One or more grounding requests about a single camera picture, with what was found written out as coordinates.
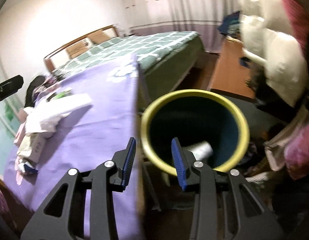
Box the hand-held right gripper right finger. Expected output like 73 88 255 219
171 137 286 240

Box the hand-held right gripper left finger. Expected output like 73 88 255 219
21 137 137 240

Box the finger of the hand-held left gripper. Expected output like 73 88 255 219
0 75 24 103

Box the white paper cup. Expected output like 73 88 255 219
186 141 214 161

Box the yellow rimmed dark bin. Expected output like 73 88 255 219
141 89 250 177

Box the black cloth bundle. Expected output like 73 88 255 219
24 76 48 108

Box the wooden bed headboard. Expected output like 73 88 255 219
43 24 120 74

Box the purple floral tablecloth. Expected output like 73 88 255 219
3 54 145 240

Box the crumpled white tissue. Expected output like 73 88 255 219
26 105 70 139

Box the green tissue packet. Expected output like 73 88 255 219
54 91 73 100

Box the small white box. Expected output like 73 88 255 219
28 133 47 164

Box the flat white box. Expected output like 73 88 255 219
46 93 93 117

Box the brown pillow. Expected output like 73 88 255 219
90 29 112 44
66 42 82 58

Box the white woven basket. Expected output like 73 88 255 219
245 172 271 183

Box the blue and white packet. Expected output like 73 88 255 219
19 162 37 175

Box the beige handbag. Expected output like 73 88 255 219
264 105 309 172

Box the wooden desk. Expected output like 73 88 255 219
209 36 257 98

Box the bed with green checked quilt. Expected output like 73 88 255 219
54 31 206 100

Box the pink floral cloth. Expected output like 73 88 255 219
284 125 309 180

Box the pile of folded clothes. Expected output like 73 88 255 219
218 11 242 37

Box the white puffer jacket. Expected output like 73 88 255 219
238 0 308 107

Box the white and purple curtain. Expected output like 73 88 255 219
123 0 245 53

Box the pink patterned garment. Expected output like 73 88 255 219
279 0 309 45

